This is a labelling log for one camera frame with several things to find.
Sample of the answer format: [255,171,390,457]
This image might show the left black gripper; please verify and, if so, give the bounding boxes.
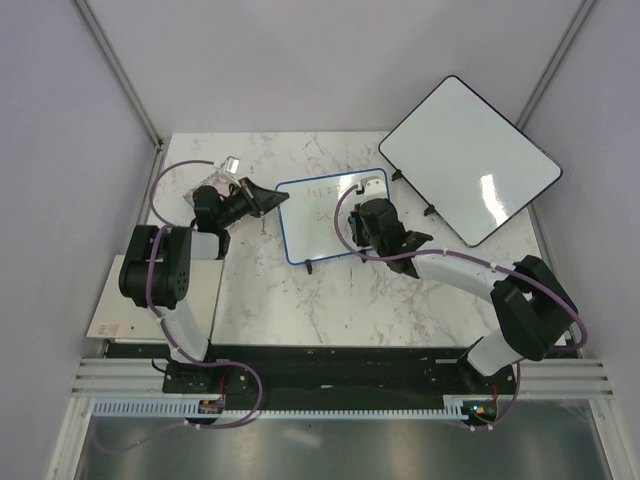
[217,178,288,230]

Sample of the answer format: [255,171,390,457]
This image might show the small blue-framed whiteboard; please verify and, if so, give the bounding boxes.
[276,168,390,265]

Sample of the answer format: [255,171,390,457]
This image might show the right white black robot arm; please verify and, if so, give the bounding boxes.
[349,198,580,394]

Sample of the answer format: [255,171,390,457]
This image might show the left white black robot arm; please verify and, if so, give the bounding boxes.
[118,177,290,393]

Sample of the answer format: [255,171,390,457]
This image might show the large black-framed whiteboard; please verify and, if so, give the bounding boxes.
[378,75,563,247]

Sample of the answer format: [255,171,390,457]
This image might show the colourful patterned packet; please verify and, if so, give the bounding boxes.
[183,172,239,231]

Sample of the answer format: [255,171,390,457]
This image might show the grey metal plate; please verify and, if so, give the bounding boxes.
[86,253,226,342]

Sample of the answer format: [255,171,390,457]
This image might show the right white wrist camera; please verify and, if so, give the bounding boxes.
[356,176,388,202]

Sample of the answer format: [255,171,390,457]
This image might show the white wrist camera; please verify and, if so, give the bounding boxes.
[214,156,240,183]
[356,176,388,202]

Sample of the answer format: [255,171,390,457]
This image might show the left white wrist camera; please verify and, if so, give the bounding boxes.
[214,156,240,183]

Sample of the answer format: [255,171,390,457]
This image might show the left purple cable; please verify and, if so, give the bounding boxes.
[89,158,266,454]

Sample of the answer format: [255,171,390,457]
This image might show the purple cable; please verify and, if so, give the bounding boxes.
[89,158,266,454]
[334,187,587,432]

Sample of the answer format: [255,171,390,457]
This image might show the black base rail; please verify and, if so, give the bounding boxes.
[104,342,581,401]

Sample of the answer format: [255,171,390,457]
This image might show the white slotted cable duct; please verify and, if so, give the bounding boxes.
[92,397,495,421]

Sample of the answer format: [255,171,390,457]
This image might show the left aluminium corner post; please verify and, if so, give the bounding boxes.
[70,0,163,151]

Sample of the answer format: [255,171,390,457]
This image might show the aluminium corner post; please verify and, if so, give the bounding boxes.
[70,0,163,151]
[515,0,600,132]

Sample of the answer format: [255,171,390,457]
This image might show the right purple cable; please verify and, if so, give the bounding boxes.
[334,187,587,432]

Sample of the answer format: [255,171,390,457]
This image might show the aluminium slotted rail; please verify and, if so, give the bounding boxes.
[71,358,614,400]

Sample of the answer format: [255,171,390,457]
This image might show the right aluminium corner post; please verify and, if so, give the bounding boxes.
[515,0,600,132]

